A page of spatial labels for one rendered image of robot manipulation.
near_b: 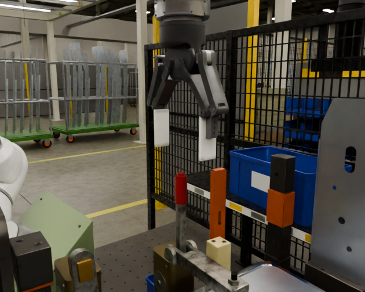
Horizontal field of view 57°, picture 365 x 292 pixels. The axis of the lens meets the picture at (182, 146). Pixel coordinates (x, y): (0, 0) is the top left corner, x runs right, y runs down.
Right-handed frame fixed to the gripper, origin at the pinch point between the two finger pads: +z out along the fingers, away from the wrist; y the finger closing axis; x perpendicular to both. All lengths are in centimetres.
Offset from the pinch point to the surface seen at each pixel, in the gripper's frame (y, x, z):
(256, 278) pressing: 7.2, 12.1, 26.1
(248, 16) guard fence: -137, 155, -57
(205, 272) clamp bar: 9.0, -1.9, 18.8
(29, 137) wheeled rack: -660, 96, 98
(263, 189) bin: -11.8, 35.1, 17.7
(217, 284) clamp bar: 12.0, -1.9, 19.3
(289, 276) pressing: 10.2, 18.2, 26.1
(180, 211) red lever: 0.4, -0.7, 11.7
